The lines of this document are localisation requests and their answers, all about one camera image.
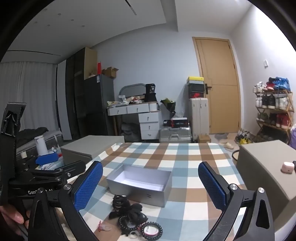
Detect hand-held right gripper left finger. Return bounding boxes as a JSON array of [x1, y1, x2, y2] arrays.
[[27, 161, 104, 241]]

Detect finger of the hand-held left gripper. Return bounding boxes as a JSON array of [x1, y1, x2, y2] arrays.
[[30, 160, 86, 184]]

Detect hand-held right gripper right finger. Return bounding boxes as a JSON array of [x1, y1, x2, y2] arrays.
[[198, 161, 275, 241]]

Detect silver cardboard box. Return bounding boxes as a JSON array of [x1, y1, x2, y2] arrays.
[[106, 164, 172, 207]]

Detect person's left hand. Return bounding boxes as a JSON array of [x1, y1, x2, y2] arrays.
[[0, 204, 31, 238]]

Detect blue plastic object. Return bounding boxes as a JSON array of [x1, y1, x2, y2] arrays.
[[36, 153, 58, 165]]

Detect white bottle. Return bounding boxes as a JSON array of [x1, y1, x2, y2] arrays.
[[34, 136, 49, 156]]

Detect checked tablecloth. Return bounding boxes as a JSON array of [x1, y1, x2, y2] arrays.
[[55, 142, 248, 241]]

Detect pink hair clip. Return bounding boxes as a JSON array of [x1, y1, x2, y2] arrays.
[[97, 221, 112, 232]]

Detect dark blanket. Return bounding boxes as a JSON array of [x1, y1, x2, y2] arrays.
[[16, 127, 63, 149]]

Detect beige slipper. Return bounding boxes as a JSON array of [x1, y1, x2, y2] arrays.
[[218, 142, 235, 151]]

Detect yellow and black sneakers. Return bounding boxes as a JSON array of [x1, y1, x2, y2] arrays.
[[235, 130, 251, 144]]

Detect silver suitcase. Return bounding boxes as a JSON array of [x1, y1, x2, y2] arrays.
[[159, 127, 192, 143]]

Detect black box with red ribbon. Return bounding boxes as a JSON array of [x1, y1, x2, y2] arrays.
[[171, 117, 188, 127]]

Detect dark grey fridge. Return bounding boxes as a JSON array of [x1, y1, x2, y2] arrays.
[[84, 75, 115, 142]]

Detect pink earbuds case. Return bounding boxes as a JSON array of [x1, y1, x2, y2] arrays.
[[280, 162, 295, 173]]

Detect dark wardrobe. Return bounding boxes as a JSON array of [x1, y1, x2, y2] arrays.
[[65, 47, 97, 139]]

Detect white curtain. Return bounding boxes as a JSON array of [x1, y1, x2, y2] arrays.
[[0, 61, 58, 139]]

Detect white desk with drawers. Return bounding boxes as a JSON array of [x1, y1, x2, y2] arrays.
[[107, 102, 160, 141]]

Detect black wrapped flower bouquet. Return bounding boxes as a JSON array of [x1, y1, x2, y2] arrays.
[[160, 98, 176, 118]]

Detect desk clutter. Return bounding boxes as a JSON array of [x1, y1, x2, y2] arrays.
[[107, 95, 145, 108]]

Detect purple bag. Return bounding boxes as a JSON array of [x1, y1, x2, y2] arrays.
[[289, 124, 296, 150]]

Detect wooden shoe rack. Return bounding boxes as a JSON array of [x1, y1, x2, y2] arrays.
[[254, 89, 294, 144]]

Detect rows of assorted shoes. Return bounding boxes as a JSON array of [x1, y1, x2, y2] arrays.
[[253, 76, 293, 130]]

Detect grey arched panel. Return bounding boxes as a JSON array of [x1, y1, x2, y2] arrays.
[[119, 83, 146, 100]]

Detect open cardboard box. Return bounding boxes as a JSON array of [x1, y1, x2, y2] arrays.
[[102, 67, 119, 79]]

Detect black paper bag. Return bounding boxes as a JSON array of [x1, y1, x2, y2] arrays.
[[143, 83, 158, 102]]

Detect wooden door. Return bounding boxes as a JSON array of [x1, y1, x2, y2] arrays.
[[192, 37, 242, 135]]

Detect black spiral hair tie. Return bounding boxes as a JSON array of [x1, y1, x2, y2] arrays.
[[112, 194, 129, 209]]

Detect pink and black beaded bracelet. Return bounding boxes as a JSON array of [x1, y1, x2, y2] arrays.
[[141, 222, 163, 240]]

